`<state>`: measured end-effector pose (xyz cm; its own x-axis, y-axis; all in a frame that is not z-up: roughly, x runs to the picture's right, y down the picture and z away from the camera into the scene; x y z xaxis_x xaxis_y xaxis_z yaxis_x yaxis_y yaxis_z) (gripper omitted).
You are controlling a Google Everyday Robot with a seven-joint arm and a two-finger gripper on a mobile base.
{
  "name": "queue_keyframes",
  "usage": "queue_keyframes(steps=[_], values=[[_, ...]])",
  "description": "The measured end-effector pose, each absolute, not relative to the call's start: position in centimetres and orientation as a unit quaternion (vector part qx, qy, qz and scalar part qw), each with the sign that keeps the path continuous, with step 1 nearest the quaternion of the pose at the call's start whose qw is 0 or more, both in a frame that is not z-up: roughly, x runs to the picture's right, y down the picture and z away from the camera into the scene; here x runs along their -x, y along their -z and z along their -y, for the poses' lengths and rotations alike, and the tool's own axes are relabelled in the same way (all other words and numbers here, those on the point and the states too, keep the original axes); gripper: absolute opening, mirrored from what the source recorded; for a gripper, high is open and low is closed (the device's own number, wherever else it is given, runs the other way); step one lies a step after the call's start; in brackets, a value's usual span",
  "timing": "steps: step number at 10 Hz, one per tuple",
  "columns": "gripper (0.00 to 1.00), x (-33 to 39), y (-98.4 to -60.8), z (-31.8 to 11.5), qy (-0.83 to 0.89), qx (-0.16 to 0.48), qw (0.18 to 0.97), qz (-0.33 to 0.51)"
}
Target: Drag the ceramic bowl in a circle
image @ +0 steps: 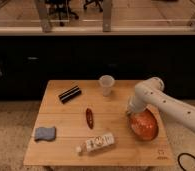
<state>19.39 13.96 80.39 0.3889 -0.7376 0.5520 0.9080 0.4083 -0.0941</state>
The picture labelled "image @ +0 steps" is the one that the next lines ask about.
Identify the orange ceramic bowl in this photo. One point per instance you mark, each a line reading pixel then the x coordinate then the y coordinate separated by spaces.
pixel 144 125

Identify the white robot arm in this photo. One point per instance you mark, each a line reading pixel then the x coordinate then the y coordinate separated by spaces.
pixel 151 92

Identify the black striped box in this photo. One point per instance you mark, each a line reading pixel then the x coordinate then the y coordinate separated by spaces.
pixel 69 94

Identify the red chili pepper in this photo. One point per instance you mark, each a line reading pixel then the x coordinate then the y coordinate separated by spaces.
pixel 89 118

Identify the wooden table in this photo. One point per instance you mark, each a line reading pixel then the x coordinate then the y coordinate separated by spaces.
pixel 79 111

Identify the white labelled bottle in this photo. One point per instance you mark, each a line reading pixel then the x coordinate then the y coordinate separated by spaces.
pixel 96 143

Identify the blue sponge cloth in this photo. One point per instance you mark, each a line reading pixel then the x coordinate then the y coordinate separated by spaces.
pixel 44 133

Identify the black office chair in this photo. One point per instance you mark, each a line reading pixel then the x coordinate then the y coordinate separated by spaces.
pixel 59 7

